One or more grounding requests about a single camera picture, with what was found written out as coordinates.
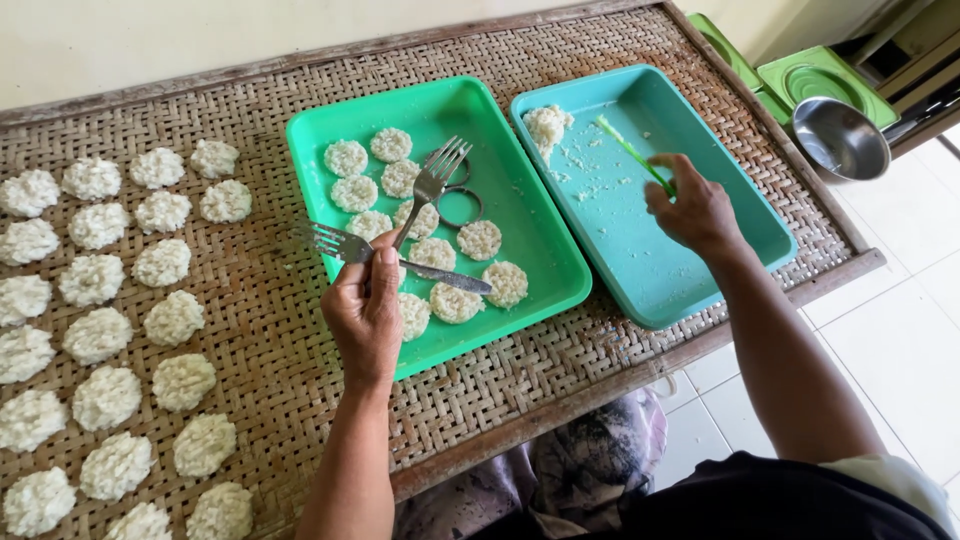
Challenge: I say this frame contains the batch of round moulded rice cakes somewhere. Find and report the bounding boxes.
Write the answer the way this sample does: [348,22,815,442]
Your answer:
[322,126,530,344]

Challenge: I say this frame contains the person's left hand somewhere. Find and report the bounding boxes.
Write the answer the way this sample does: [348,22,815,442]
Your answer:
[320,227,407,391]

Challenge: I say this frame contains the lump of white rice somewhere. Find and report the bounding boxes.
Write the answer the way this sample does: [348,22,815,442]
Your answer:
[522,104,576,163]

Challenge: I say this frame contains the woven bamboo drying tray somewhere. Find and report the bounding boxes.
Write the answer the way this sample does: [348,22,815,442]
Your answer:
[0,0,888,540]

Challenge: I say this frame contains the person's right hand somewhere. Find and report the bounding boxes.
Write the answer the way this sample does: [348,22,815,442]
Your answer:
[643,153,744,261]

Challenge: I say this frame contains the steel fork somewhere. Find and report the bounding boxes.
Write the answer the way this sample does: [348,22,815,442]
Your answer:
[294,217,495,295]
[390,135,474,252]

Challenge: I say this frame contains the teal plastic tray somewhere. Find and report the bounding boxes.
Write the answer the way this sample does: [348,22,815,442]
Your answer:
[510,63,800,331]

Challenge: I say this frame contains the scattered white rice grains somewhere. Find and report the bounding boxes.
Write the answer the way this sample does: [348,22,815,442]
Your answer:
[551,131,676,205]

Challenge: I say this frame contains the steel bowl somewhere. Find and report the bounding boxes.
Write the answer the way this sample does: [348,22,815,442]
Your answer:
[792,96,893,183]

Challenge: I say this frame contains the metal ring mould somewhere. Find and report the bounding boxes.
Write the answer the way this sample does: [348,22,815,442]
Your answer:
[427,153,473,189]
[434,186,485,231]

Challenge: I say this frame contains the person's black top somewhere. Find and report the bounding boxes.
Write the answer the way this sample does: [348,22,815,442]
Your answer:
[621,450,960,540]

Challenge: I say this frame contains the group of irregular rice cakes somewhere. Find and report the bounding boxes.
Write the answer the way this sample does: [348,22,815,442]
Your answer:
[0,138,256,540]

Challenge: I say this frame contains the green plastic stool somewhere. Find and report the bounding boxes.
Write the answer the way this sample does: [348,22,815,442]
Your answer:
[753,45,901,133]
[686,12,765,93]

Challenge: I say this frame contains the green plastic tray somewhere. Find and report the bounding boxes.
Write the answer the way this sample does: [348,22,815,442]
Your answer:
[285,75,594,382]

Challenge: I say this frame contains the person's patterned skirt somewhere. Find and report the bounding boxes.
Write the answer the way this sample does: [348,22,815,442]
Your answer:
[393,386,670,540]

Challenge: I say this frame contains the green plastic stick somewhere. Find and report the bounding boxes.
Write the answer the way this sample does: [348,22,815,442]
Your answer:
[594,114,678,200]

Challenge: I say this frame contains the wooden furniture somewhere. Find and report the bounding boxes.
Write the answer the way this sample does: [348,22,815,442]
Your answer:
[832,0,960,159]

